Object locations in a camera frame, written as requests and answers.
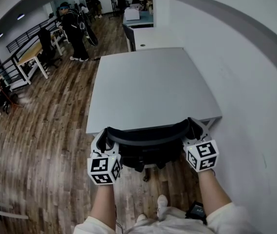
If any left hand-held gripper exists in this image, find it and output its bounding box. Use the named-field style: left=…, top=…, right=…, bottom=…
left=87, top=128, right=123, bottom=186

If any long white desk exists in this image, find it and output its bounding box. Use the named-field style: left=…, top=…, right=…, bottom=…
left=128, top=26, right=185, bottom=52

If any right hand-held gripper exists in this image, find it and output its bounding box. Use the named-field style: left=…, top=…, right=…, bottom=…
left=182, top=117, right=220, bottom=173

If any white table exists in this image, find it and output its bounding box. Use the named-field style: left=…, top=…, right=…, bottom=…
left=86, top=47, right=223, bottom=141

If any person's right forearm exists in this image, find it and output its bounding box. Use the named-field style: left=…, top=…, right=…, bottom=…
left=197, top=169, right=234, bottom=218

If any person's left forearm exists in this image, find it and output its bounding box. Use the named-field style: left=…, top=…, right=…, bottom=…
left=89, top=183, right=117, bottom=230

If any black office chair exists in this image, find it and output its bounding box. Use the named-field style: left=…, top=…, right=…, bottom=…
left=106, top=117, right=192, bottom=183

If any black device with screen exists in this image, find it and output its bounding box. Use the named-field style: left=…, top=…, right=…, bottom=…
left=184, top=200, right=207, bottom=226

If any teal counter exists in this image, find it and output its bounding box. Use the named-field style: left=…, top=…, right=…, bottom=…
left=123, top=10, right=154, bottom=28

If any black swivel chair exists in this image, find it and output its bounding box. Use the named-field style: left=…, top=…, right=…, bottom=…
left=37, top=27, right=63, bottom=70

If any black metal railing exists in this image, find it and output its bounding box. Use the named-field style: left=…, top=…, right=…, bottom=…
left=0, top=18, right=58, bottom=92

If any wooden desk with white legs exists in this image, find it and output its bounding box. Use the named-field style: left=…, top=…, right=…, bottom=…
left=16, top=34, right=64, bottom=85

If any white box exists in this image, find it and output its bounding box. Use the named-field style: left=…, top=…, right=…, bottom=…
left=124, top=6, right=142, bottom=21

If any person's pale clothing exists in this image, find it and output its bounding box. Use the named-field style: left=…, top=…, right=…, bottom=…
left=73, top=202, right=252, bottom=234

